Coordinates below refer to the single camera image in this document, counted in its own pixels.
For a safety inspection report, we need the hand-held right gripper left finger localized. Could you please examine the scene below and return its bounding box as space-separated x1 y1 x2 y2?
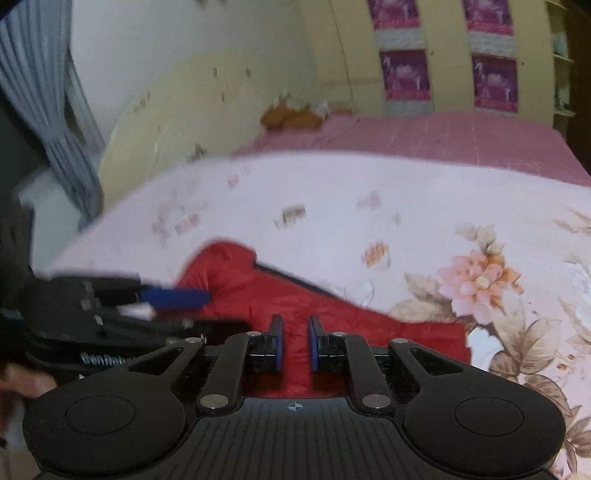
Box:
127 315 283 415

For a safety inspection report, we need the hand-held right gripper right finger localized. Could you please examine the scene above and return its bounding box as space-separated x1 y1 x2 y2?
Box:
307 316 467 415

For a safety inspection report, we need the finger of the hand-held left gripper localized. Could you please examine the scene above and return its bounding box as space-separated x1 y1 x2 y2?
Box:
152 318 249 345
139 286 214 312

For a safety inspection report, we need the red down jacket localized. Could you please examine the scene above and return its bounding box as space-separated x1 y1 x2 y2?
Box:
174 239 472 398

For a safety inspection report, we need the person's left hand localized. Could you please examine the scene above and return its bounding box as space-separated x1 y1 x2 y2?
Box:
0 362 57 400

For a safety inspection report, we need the white floral blanket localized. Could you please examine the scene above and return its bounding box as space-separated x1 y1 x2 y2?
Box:
44 150 591 480

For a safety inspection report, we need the cream headboard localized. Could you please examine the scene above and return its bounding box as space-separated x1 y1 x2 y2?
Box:
98 50 326 210

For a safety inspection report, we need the blue grey curtain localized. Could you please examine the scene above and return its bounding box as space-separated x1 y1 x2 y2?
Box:
0 0 105 224

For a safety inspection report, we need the pink bed sheet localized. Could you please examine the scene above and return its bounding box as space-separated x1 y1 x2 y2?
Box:
231 111 591 188

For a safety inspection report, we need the cream wardrobe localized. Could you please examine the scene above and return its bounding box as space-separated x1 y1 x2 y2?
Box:
295 0 557 127

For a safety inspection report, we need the cream corner shelf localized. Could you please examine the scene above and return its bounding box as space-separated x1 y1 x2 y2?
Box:
546 0 578 134

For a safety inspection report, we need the purple wall poster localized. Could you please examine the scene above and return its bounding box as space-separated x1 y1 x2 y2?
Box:
379 48 435 116
367 0 426 47
472 53 520 114
462 0 515 54

